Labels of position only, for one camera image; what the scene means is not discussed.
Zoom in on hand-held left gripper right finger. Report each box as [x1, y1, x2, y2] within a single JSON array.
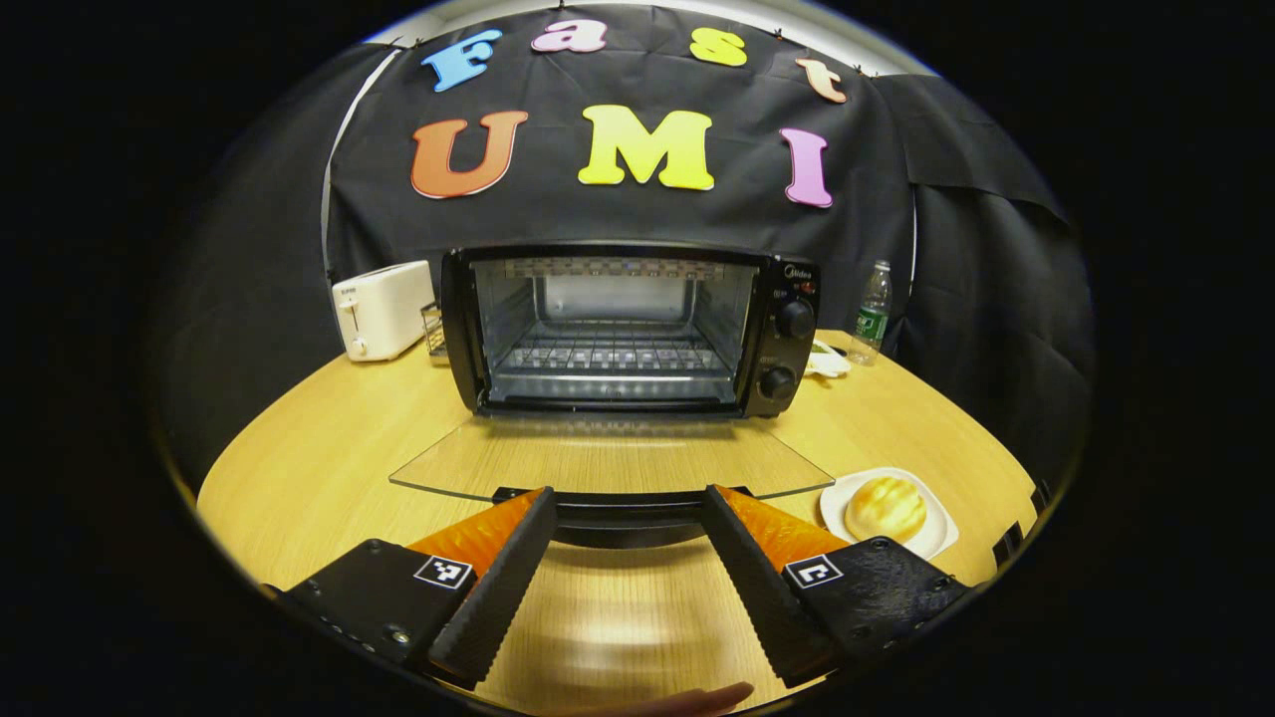
[[702, 485, 972, 689]]

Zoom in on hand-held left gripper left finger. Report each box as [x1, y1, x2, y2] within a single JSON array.
[[282, 487, 559, 691]]

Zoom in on golden bread bun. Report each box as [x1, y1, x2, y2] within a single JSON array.
[[845, 476, 928, 544]]

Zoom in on black electric oven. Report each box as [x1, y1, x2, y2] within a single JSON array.
[[388, 242, 836, 549]]

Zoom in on white square plate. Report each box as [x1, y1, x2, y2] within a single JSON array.
[[820, 467, 959, 561]]

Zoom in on white divided snack tray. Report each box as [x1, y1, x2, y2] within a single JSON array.
[[807, 339, 853, 379]]

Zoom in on clear plastic water bottle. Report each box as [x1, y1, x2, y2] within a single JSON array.
[[849, 261, 893, 366]]

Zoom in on white toaster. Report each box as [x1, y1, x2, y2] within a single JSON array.
[[332, 261, 436, 362]]

